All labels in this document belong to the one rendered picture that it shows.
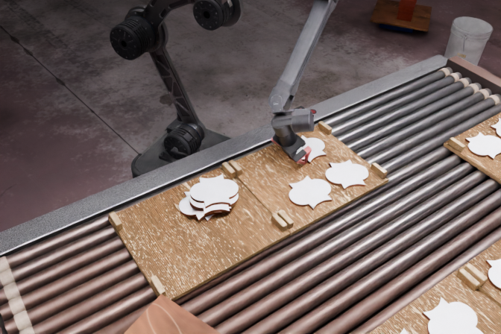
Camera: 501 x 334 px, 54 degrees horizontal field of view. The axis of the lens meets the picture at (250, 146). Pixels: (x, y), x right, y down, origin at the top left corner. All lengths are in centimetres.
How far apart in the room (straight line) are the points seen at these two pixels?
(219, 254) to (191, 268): 9
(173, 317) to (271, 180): 61
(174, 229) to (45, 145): 202
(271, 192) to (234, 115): 191
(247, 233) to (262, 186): 20
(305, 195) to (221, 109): 202
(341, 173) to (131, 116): 210
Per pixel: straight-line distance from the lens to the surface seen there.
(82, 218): 157
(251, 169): 163
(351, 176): 164
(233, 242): 142
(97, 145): 328
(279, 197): 154
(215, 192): 148
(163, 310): 119
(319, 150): 171
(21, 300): 143
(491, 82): 231
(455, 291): 145
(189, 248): 141
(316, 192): 156
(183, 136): 260
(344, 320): 133
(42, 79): 404
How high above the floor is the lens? 204
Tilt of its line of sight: 40 degrees down
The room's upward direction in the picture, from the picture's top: 2 degrees clockwise
